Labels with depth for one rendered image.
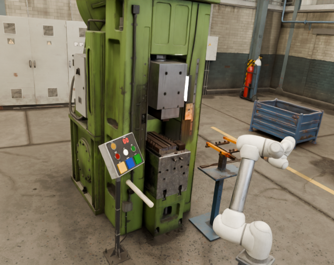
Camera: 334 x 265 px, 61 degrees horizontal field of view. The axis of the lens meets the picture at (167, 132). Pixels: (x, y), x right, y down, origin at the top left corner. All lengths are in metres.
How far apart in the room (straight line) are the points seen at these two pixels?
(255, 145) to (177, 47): 1.19
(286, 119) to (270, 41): 5.95
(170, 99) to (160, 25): 0.64
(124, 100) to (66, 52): 5.23
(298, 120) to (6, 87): 6.42
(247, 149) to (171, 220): 1.41
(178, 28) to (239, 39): 8.10
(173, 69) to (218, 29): 7.67
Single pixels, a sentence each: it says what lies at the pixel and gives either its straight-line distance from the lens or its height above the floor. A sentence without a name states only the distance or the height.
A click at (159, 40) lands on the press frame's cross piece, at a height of 1.95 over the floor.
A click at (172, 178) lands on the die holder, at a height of 0.66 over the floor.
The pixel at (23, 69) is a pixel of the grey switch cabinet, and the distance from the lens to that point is 7.59.
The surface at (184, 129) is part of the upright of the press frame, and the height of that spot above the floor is 1.07.
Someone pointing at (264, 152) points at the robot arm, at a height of 1.29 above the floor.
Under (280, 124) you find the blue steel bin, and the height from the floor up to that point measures 0.38.
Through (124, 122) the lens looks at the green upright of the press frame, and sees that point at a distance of 2.57.
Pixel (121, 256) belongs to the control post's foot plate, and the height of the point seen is 0.01.
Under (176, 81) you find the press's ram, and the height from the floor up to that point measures 1.61.
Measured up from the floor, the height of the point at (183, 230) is 0.00.
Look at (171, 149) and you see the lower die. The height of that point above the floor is 0.95.
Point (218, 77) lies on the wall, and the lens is 10.38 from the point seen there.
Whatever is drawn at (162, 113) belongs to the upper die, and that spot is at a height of 1.32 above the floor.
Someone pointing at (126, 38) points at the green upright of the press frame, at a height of 1.95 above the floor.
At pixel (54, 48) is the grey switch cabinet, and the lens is 7.59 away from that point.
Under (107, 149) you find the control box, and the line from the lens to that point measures 2.20.
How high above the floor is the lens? 2.03
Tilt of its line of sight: 20 degrees down
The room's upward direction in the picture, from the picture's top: 4 degrees clockwise
